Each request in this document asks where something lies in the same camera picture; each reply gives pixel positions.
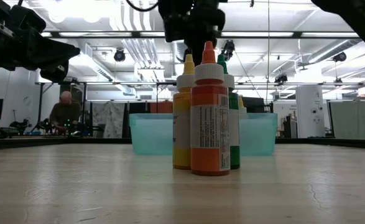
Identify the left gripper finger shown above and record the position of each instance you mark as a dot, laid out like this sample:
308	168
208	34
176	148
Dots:
61	53

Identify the black desk monitor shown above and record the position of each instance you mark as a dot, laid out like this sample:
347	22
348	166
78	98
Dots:
255	105

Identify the black ceiling spotlight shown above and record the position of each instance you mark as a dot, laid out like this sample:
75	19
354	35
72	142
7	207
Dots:
119	56
281	78
339	57
229	48

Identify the large orange colouring bottle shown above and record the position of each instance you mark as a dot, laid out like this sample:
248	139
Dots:
210	124

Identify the large yellow colouring bottle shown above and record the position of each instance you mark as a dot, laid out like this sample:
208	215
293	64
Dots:
182	130

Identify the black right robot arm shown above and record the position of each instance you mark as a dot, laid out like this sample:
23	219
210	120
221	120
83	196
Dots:
362	18

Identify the green translucent plastic bin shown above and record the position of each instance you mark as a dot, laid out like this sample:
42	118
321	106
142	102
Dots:
152	133

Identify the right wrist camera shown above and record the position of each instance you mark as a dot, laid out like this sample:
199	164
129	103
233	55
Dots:
173	28

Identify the patterned grey cloth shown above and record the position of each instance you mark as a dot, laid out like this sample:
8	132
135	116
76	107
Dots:
107	119

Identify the grey partition screen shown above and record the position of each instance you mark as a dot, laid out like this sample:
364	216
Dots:
353	119

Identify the black overhead rig bar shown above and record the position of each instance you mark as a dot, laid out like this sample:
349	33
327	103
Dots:
298	34

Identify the pale orange bottle yellow bands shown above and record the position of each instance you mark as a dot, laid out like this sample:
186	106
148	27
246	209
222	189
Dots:
241	107

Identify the large green colouring bottle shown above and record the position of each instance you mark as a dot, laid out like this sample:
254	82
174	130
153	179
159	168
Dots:
235	124

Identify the person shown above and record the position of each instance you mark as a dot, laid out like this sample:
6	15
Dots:
65	113

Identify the black background robot arm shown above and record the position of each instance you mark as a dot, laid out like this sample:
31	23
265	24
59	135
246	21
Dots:
45	126
20	125

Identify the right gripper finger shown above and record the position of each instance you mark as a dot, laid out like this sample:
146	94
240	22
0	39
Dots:
197	49

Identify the silver ventilation duct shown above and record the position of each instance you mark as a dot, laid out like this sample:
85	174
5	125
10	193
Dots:
179	51

